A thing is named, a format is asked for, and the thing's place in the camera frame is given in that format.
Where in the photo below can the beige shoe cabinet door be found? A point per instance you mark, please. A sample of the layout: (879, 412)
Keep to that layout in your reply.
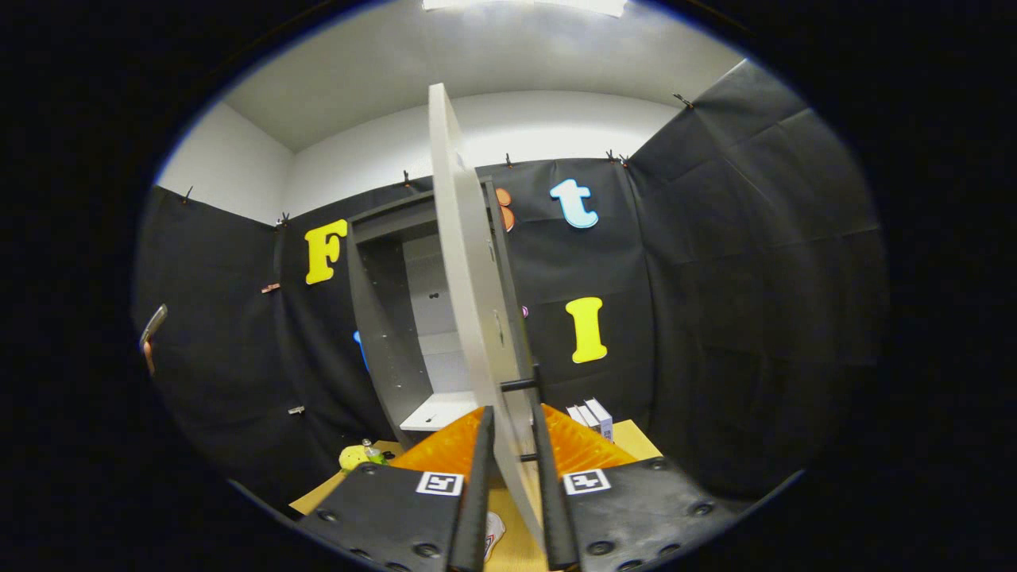
(477, 302)

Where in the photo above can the grey flat object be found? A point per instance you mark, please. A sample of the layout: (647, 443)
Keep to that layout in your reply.
(153, 324)

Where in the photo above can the small green bottle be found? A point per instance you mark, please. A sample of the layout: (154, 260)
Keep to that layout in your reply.
(373, 453)

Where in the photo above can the black backdrop cloth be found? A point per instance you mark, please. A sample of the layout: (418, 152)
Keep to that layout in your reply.
(715, 278)

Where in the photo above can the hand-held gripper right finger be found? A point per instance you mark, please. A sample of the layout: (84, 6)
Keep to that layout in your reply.
(636, 516)

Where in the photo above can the yellow soft toy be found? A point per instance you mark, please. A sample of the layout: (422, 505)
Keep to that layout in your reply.
(352, 458)

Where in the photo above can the white box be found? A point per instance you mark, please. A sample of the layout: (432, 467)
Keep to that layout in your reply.
(601, 417)
(586, 417)
(572, 415)

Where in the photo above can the dark grey shoe cabinet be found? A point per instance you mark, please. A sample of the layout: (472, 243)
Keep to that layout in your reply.
(381, 318)

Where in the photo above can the white shoe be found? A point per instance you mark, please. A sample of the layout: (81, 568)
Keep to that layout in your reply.
(493, 534)

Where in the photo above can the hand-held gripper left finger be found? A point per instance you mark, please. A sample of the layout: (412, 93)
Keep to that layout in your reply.
(397, 516)

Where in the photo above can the long ceiling light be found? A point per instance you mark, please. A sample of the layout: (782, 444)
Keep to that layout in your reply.
(524, 4)

